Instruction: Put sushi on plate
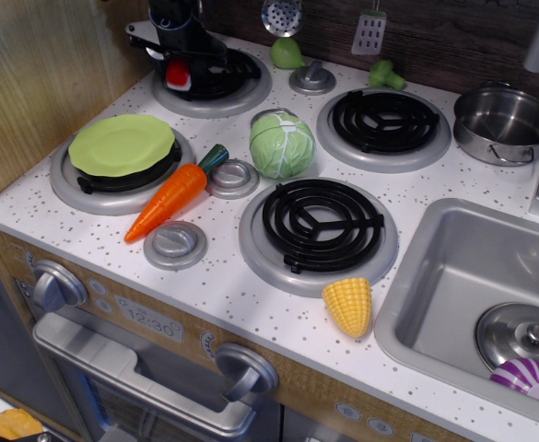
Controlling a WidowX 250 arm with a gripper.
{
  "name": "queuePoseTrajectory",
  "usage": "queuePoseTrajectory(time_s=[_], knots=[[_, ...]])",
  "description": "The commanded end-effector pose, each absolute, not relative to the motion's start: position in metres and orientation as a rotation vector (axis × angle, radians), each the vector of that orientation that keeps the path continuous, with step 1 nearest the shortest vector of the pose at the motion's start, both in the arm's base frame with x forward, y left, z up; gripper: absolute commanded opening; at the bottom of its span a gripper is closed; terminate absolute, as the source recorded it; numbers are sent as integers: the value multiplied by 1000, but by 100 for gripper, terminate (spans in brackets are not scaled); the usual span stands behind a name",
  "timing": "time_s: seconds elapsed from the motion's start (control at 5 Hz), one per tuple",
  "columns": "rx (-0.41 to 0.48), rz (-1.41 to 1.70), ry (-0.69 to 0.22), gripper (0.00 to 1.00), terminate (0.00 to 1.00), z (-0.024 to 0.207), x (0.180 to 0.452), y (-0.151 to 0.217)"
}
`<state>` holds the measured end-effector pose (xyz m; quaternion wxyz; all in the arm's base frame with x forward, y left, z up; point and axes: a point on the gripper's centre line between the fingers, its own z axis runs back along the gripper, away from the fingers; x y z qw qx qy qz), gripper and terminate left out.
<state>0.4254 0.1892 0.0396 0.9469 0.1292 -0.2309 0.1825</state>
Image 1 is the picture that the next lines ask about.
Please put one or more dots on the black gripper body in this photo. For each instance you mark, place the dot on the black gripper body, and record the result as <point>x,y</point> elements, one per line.
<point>172,29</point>

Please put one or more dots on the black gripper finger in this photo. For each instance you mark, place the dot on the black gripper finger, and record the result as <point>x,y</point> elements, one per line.
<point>160,63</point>
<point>208,81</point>

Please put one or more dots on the red white toy sushi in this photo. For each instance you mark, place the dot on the red white toy sushi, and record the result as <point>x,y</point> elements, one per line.
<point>178,74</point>

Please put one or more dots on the light green toy plate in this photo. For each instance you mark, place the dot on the light green toy plate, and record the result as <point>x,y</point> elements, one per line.
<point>120,146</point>

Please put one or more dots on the back left black burner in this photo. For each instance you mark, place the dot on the back left black burner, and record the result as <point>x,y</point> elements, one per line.
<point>248,85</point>

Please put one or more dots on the black burner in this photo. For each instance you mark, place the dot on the black burner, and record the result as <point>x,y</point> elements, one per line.
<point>248,85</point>
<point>63,178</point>
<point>384,131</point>
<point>301,235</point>

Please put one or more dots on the green toy pear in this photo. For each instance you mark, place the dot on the green toy pear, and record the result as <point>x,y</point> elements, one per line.
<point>285,53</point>

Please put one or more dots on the hanging perforated ladle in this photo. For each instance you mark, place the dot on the hanging perforated ladle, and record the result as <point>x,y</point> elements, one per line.
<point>283,18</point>

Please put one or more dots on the green toy cabbage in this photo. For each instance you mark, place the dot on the green toy cabbage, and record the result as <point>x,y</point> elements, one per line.
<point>281,144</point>

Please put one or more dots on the back grey stove knob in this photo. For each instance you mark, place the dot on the back grey stove knob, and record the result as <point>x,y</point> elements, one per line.
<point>312,80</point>

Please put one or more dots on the grey stove knob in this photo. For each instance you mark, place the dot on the grey stove knob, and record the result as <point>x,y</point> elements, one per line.
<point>312,80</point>
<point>234,179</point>
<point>175,245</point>

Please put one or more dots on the middle grey stove knob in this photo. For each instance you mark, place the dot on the middle grey stove knob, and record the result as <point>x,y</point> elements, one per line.
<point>234,179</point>

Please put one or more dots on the orange toy carrot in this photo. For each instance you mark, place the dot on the orange toy carrot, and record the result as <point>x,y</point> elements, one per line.
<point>183,186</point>

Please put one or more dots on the front left black burner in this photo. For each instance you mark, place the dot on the front left black burner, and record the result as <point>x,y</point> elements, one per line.
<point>63,178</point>

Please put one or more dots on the hanging slotted spatula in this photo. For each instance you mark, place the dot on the hanging slotted spatula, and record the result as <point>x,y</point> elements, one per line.
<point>370,31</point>

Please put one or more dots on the green toy broccoli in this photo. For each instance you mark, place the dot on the green toy broccoli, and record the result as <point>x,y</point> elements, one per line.
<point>381,74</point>

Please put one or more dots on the front grey stove knob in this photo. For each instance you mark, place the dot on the front grey stove knob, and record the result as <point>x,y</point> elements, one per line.
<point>175,245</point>

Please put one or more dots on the back right black burner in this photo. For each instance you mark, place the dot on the back right black burner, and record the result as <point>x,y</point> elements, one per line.
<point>384,131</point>

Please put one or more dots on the front right black burner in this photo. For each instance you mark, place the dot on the front right black burner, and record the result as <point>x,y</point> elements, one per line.
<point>301,235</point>

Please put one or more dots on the oven clock display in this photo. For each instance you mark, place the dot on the oven clock display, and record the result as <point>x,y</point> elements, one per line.
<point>150,319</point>

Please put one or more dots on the left oven dial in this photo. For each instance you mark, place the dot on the left oven dial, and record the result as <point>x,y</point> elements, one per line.
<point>56,287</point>

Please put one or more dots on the oven dial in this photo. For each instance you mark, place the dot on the oven dial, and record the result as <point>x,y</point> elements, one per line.
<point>245,371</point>
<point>56,287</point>

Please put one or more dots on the yellow toy corn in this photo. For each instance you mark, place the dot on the yellow toy corn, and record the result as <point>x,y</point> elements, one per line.
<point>349,303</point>

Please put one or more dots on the small steel pot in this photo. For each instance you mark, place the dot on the small steel pot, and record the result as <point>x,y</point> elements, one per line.
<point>498,124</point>

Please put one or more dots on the right oven dial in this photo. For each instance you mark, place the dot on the right oven dial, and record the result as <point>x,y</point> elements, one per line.
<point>245,371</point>

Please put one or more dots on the grey sink basin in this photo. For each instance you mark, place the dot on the grey sink basin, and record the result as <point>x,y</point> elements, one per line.
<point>458,259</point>

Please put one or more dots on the orange object bottom left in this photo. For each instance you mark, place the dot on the orange object bottom left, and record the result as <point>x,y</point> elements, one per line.
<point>17,423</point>

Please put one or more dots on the steel pot lid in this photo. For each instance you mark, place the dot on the steel pot lid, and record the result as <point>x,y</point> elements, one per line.
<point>508,331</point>

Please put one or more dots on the purple white toy onion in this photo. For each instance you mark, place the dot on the purple white toy onion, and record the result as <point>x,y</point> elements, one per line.
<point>519,374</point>

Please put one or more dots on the grey oven door handle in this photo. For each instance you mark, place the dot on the grey oven door handle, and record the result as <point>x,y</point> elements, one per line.
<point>115,365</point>

